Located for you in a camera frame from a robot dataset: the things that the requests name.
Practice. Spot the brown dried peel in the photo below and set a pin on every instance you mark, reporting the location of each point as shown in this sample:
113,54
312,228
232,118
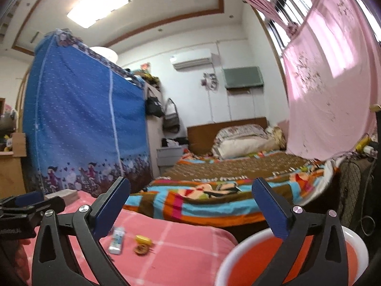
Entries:
142,249

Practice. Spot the black hanging handbag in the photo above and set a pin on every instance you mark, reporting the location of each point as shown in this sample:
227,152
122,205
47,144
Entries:
153,106

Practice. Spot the white wall air conditioner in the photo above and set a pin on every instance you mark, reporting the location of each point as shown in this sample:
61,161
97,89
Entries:
191,59

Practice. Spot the white bedside drawer cabinet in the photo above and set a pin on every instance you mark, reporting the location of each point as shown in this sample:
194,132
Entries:
169,156

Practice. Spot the white toothpaste tube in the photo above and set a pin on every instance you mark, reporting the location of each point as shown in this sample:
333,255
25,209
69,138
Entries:
116,243

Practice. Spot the grey hanging handbag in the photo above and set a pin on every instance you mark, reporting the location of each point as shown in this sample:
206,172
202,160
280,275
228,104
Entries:
171,121

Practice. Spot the yellow cylindrical piece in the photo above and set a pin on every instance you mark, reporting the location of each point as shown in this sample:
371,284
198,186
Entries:
143,240

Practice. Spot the white orange trash bin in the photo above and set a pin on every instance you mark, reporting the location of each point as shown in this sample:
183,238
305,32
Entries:
245,263

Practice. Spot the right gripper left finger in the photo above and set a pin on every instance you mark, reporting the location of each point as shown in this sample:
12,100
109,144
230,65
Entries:
54,261

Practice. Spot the blue fabric wardrobe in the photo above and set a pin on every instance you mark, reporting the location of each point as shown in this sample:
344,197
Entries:
84,120

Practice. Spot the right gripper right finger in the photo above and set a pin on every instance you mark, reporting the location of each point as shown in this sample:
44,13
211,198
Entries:
326,260

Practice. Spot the colourful striped bed blanket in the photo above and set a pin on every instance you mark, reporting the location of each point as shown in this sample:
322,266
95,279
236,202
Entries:
205,191

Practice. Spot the pink hanging curtain sheet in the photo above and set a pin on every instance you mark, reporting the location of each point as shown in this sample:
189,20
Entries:
332,70

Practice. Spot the green wall cabinet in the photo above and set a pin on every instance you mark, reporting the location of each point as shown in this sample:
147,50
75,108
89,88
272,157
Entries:
246,77

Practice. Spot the wooden bed headboard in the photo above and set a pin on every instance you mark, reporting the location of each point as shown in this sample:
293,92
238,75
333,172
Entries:
201,137

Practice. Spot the ceiling light panel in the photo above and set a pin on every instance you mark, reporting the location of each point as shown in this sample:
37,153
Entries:
86,13

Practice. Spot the beige floral pillow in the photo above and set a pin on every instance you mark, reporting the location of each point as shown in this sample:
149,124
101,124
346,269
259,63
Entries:
244,140

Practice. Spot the pink checked bed cover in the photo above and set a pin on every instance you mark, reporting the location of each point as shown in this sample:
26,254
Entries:
181,254

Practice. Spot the black mesh fan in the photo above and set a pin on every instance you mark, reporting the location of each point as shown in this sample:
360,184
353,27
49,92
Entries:
356,188

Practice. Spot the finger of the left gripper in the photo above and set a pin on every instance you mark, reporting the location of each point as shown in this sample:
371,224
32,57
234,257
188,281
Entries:
57,204
24,200

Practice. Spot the white wooden block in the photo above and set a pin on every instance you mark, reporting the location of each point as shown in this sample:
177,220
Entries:
68,195

